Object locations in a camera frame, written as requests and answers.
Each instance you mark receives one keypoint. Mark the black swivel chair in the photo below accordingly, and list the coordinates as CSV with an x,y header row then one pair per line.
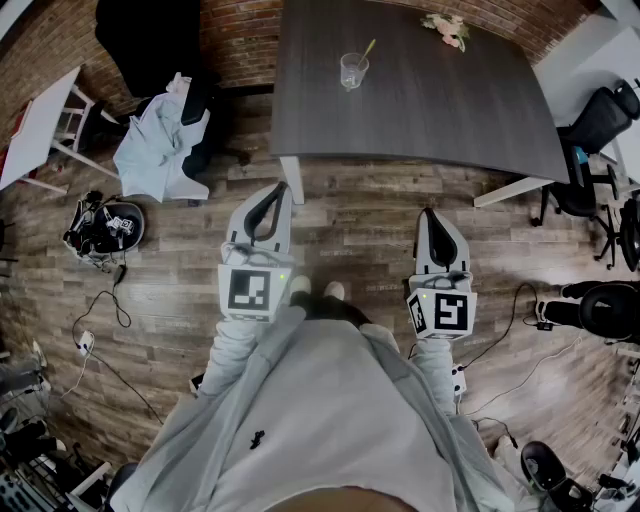
x,y
545,465

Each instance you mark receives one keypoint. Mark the light blue garment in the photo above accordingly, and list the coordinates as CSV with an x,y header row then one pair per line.
x,y
155,150

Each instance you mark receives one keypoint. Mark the person's right forearm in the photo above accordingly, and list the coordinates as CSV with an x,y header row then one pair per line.
x,y
435,370

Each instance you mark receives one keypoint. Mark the person's right shoe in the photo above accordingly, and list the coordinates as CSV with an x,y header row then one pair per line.
x,y
334,290

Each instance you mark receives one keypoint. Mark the white power strip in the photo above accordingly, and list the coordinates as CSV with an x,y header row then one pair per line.
x,y
459,382

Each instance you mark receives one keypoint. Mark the black power adapter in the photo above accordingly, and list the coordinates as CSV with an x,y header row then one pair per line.
x,y
120,275

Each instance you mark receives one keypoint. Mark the black device on floor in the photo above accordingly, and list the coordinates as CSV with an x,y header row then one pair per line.
x,y
100,240

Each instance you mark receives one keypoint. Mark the person's left shoe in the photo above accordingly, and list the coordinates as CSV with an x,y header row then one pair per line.
x,y
301,286

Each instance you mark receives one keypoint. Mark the person's grey hoodie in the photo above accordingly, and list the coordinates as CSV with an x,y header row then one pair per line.
x,y
320,400

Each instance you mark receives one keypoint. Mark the person's left forearm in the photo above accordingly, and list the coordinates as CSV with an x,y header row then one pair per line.
x,y
230,345

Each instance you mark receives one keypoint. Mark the black round stool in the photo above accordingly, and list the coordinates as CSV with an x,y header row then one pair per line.
x,y
122,482

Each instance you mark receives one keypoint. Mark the pink and white flower bouquet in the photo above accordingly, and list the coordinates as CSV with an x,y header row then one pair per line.
x,y
447,27

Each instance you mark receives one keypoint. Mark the pale pink garment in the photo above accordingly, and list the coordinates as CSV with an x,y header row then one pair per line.
x,y
179,82

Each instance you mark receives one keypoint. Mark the black mesh office chair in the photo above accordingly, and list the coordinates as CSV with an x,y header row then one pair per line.
x,y
600,120

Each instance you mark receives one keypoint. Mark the red book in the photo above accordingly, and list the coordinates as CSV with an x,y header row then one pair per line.
x,y
17,125

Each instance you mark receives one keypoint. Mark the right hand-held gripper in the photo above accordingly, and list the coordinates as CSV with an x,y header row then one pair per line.
x,y
447,310

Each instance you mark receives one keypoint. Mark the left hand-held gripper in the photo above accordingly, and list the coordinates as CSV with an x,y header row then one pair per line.
x,y
250,290

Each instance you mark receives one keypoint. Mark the small yellow-green spoon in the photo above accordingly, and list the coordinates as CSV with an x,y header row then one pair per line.
x,y
368,50

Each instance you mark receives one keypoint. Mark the white table leg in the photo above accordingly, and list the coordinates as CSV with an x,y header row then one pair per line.
x,y
292,180
510,191

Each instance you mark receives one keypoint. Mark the person's black trousers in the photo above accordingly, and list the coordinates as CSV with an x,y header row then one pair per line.
x,y
330,307

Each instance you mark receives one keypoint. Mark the person's shoe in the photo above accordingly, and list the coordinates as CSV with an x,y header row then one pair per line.
x,y
334,290
301,286

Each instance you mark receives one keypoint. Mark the clear drinking glass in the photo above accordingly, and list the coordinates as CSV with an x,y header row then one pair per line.
x,y
346,72

